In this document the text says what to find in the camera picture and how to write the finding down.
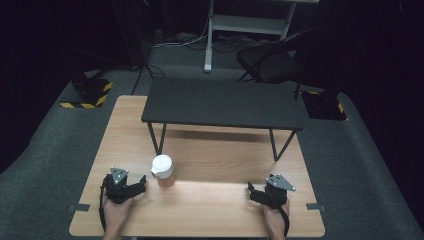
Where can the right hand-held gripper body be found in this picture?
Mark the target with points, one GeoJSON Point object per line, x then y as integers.
{"type": "Point", "coordinates": [275, 193]}

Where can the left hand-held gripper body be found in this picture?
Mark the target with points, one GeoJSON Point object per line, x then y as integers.
{"type": "Point", "coordinates": [117, 190]}

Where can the person's left hand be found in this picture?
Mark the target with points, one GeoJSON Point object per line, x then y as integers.
{"type": "Point", "coordinates": [116, 213]}

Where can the person's right hand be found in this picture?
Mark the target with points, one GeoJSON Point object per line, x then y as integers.
{"type": "Point", "coordinates": [274, 218]}

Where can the black raised shelf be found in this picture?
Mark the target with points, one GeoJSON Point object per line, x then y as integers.
{"type": "Point", "coordinates": [223, 100]}

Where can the yellow-black striped base block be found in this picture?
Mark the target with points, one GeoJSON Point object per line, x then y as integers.
{"type": "Point", "coordinates": [88, 93]}
{"type": "Point", "coordinates": [325, 106]}

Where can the black chair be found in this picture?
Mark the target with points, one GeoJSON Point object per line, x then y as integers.
{"type": "Point", "coordinates": [270, 65]}

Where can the black tripod stand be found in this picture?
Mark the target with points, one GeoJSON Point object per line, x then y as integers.
{"type": "Point", "coordinates": [138, 50]}

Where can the white metal desk frame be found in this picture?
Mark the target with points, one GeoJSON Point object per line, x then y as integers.
{"type": "Point", "coordinates": [246, 25]}

